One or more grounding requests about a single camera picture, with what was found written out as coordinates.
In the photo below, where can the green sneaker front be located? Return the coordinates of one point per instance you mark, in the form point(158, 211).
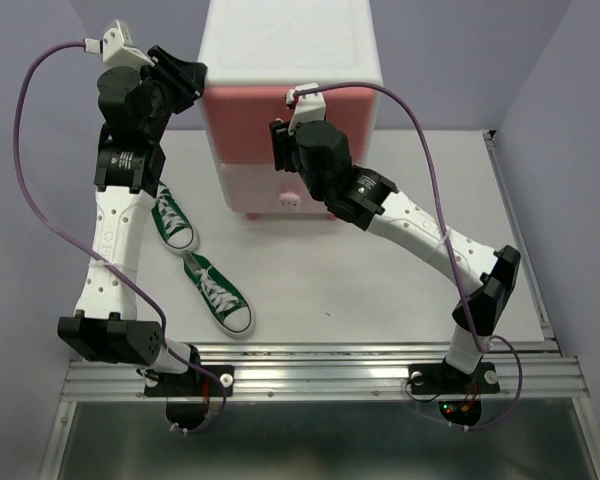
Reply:
point(227, 305)

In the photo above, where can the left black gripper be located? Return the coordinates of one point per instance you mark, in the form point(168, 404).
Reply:
point(187, 78)

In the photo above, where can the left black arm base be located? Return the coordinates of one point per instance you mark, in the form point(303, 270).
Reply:
point(194, 402)

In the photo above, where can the light pink lower drawer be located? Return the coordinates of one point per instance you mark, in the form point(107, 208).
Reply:
point(260, 189)

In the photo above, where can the green sneaker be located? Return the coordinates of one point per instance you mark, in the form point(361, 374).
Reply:
point(227, 305)
point(175, 230)

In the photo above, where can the green sneaker rear left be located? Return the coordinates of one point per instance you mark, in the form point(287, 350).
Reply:
point(175, 230)

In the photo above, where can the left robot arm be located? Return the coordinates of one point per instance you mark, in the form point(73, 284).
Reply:
point(105, 326)

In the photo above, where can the white shoe cabinet body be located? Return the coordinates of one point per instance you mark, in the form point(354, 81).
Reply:
point(290, 43)

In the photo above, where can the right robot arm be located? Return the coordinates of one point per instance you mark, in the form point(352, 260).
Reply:
point(487, 276)

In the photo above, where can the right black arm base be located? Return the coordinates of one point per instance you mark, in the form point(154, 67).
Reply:
point(457, 394)

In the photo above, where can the aluminium rail frame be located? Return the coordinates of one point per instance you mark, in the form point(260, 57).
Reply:
point(343, 319)

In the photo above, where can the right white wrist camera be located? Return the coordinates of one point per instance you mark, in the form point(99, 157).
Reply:
point(306, 107)

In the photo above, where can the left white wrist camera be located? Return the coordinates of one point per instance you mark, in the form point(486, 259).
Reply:
point(116, 48)

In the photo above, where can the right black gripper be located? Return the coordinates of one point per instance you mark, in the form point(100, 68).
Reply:
point(284, 144)

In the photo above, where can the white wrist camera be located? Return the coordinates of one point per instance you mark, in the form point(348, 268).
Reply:
point(116, 48)
point(306, 107)

